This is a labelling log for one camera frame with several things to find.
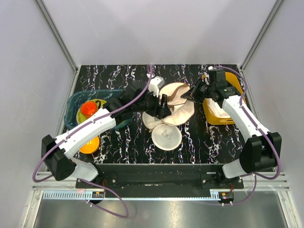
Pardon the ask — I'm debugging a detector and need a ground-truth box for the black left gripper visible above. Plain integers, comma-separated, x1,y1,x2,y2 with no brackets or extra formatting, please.
133,88,171,119

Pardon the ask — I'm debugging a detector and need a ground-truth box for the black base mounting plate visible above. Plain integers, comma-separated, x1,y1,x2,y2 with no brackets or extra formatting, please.
75,163,245,198

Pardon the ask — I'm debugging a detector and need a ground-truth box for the aluminium frame post right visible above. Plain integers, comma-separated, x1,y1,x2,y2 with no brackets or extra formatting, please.
240,0,285,71

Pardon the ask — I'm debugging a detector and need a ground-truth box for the orange translucent cup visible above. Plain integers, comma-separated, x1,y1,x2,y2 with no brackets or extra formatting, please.
80,101,98,119

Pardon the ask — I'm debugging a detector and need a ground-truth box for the aluminium frame post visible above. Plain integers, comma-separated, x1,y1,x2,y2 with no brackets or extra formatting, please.
34,0,78,73
240,0,285,71

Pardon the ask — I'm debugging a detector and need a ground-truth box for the white mesh laundry bag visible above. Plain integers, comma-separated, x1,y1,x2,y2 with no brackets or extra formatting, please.
142,112,182,151

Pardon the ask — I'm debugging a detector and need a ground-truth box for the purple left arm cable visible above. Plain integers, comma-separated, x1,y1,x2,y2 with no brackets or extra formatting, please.
32,64,154,219

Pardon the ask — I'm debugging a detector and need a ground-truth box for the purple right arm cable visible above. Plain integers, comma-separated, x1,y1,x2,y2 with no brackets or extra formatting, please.
197,66,282,206

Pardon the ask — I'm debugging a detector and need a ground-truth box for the yellow plastic bin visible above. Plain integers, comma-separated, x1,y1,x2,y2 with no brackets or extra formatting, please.
202,72,243,125

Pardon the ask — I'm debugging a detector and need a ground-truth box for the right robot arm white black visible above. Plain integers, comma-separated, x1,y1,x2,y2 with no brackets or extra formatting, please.
181,67,282,188

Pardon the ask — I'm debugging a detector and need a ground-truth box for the aluminium frame post left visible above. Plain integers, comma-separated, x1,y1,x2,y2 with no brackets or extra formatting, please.
34,0,78,73

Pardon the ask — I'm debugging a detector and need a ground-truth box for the orange bowl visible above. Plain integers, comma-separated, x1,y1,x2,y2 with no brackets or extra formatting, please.
79,136,100,154

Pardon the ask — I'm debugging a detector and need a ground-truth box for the cream laundry bag brown trim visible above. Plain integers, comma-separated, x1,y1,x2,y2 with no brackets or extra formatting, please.
160,82,195,126

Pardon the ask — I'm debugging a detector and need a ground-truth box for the teal transparent plastic container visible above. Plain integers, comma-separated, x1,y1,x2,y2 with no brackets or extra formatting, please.
64,89,123,130

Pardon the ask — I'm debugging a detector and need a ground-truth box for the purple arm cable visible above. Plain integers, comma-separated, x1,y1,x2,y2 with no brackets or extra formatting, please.
197,66,282,206
32,64,154,219

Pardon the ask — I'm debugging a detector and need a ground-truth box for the aluminium front rail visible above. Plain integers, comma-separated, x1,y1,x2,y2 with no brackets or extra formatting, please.
31,173,289,201

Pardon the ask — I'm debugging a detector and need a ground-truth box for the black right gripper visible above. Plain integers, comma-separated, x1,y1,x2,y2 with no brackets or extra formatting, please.
181,78,215,105

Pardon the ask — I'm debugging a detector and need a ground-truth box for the yellow-green plate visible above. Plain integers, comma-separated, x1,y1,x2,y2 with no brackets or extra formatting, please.
76,99,106,124

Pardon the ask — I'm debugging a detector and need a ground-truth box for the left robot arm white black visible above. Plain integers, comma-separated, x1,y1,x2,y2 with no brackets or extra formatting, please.
41,81,171,188

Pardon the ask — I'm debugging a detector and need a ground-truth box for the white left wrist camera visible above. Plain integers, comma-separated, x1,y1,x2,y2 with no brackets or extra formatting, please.
148,76,165,96

